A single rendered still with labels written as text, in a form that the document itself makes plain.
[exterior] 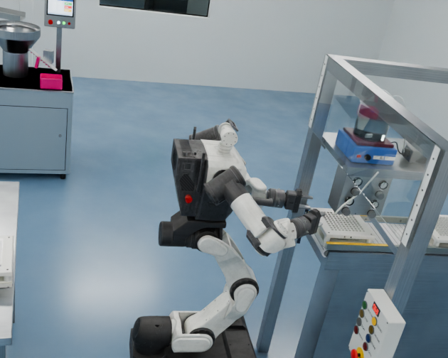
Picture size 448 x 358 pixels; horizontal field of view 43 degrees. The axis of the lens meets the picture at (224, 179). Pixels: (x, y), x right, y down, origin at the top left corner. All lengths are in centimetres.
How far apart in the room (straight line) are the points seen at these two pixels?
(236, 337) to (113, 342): 68
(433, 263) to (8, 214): 199
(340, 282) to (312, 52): 546
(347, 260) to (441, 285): 61
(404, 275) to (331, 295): 100
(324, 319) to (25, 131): 272
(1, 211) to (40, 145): 197
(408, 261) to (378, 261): 90
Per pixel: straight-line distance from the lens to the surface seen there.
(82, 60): 729
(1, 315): 217
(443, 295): 320
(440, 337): 340
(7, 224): 265
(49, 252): 395
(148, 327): 289
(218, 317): 289
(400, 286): 198
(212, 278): 384
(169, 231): 256
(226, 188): 222
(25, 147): 468
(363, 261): 279
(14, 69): 470
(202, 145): 247
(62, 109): 455
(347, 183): 248
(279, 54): 782
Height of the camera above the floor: 225
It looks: 26 degrees down
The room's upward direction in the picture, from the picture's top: 10 degrees clockwise
